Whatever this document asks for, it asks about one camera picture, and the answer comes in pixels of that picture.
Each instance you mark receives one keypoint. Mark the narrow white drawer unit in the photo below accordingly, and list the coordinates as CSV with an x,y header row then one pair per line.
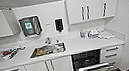
x,y
111,54

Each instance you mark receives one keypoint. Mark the chrome faucet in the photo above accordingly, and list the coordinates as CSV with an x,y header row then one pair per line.
x,y
47,40

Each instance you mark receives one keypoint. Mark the stack of white plates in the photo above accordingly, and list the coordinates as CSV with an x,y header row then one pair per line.
x,y
94,33

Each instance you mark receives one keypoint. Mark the dish soap bottle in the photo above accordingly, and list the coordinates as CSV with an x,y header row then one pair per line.
x,y
82,34

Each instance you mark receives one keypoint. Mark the black wall soap dispenser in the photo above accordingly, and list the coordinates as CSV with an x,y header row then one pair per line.
x,y
59,25

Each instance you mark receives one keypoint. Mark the container with orange food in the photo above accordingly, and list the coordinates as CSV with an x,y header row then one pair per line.
x,y
40,51

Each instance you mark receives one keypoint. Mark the chrome counter soap pump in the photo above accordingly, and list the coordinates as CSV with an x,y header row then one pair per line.
x,y
57,41

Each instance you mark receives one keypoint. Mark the paper towel dispenser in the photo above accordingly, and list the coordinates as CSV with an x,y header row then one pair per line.
x,y
30,26

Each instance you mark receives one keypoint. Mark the steel kitchen sink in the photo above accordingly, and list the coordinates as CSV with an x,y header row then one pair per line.
x,y
48,50

